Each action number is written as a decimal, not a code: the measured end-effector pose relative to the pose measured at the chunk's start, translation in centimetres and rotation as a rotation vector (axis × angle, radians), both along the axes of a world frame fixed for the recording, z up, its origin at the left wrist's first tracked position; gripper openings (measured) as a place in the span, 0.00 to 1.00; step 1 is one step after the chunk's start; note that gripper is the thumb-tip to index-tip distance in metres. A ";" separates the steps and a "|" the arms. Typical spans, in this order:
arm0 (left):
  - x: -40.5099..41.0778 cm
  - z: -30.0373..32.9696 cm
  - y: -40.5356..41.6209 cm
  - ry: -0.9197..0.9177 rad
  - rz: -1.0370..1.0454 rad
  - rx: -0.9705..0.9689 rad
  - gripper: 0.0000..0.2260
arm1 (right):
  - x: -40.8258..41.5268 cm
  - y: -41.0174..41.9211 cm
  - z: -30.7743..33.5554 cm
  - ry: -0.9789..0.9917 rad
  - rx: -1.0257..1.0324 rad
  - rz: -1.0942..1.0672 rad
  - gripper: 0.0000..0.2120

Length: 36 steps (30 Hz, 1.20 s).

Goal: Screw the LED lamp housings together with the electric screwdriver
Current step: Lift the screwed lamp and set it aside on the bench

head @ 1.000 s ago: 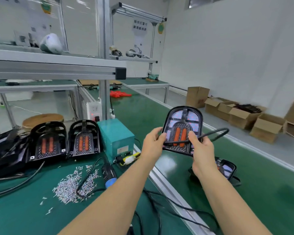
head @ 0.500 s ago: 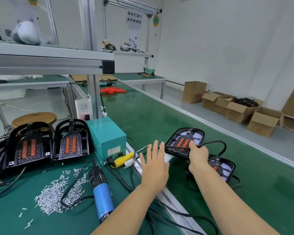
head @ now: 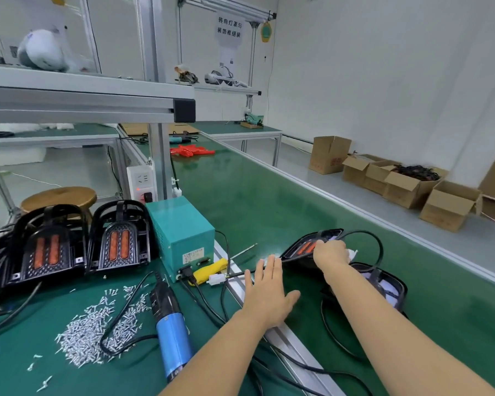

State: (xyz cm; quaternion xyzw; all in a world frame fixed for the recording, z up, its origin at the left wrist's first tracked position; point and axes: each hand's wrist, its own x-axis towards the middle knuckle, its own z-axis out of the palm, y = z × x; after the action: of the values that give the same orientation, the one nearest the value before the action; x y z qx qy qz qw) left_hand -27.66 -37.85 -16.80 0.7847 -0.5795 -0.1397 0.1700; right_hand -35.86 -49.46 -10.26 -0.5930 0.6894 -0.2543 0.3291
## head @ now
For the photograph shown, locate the green workbench white legs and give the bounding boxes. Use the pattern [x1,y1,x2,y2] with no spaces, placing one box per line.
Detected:
[190,119,283,167]

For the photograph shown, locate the blue black electric screwdriver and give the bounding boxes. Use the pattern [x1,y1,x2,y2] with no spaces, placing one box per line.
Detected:
[151,280,195,383]

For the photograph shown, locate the black cover orange strips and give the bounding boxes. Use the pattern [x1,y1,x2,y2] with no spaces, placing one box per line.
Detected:
[88,199,155,271]
[2,203,90,287]

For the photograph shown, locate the white power strip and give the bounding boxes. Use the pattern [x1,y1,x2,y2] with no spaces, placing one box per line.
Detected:
[126,164,160,203]

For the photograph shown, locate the brown cardboard box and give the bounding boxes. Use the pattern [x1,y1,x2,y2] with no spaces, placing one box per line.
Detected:
[419,180,485,233]
[342,154,401,195]
[309,135,353,175]
[383,164,448,210]

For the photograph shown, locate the small green workbench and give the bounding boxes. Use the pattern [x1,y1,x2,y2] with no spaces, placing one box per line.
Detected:
[0,122,125,219]

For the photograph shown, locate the heap of small silver screws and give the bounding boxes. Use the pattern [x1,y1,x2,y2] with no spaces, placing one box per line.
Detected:
[25,284,153,393]

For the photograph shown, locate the yellow plug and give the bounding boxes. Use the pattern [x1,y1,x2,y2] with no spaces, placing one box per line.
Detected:
[181,258,230,285]

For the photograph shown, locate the round brown wooden stool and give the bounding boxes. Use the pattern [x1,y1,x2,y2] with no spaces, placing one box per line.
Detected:
[20,186,98,215]

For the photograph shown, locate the aluminium shelf frame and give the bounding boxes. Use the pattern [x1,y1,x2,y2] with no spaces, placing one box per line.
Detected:
[0,0,197,203]

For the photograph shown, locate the teal power supply box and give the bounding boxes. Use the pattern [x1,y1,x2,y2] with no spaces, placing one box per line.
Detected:
[145,196,217,279]

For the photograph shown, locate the person's left hand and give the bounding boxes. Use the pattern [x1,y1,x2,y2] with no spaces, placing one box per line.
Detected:
[243,255,302,331]

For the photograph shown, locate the red tool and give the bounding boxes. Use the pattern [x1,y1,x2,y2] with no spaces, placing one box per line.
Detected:
[170,144,217,158]

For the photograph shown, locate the white handheld device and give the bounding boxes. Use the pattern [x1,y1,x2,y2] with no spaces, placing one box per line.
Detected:
[16,29,69,73]

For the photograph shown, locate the person's right hand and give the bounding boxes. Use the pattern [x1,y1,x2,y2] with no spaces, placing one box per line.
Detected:
[312,239,351,281]

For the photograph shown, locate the person's right forearm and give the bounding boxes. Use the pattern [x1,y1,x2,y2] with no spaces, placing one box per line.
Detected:
[322,263,495,396]

